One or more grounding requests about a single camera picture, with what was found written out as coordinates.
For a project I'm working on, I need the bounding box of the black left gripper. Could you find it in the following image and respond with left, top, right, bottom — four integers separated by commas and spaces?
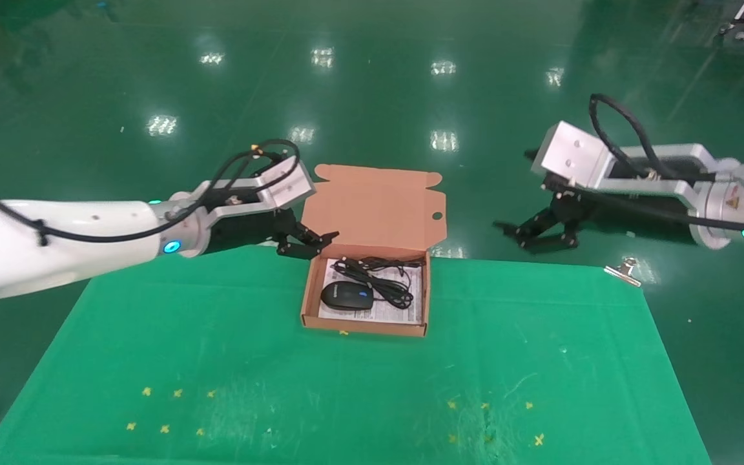
209, 208, 340, 261

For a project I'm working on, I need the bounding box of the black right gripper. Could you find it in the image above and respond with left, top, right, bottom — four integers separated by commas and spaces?
493, 186, 696, 254

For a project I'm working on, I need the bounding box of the black wired computer mouse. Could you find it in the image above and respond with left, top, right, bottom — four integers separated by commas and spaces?
320, 271, 415, 313

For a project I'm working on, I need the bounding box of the black data cable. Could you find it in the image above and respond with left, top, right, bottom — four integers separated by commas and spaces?
331, 256, 426, 277

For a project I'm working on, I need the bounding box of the open brown cardboard box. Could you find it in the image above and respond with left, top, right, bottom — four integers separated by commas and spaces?
300, 165, 448, 338

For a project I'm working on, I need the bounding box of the metal binder clip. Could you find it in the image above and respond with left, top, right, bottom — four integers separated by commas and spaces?
606, 257, 643, 288

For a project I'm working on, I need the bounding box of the white printed instruction sheet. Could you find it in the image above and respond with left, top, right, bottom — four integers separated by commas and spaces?
318, 258, 424, 325

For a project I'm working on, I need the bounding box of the green table cloth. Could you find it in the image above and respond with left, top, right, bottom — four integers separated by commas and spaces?
0, 238, 712, 465

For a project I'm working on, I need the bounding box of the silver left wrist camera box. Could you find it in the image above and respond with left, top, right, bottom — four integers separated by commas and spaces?
201, 158, 316, 225

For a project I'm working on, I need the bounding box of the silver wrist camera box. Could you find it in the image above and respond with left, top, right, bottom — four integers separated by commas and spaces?
201, 158, 316, 225
532, 121, 734, 198

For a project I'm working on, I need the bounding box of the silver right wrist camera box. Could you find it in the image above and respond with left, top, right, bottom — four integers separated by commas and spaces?
532, 121, 734, 198

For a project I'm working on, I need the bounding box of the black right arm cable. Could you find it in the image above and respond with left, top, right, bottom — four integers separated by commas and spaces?
590, 94, 744, 237

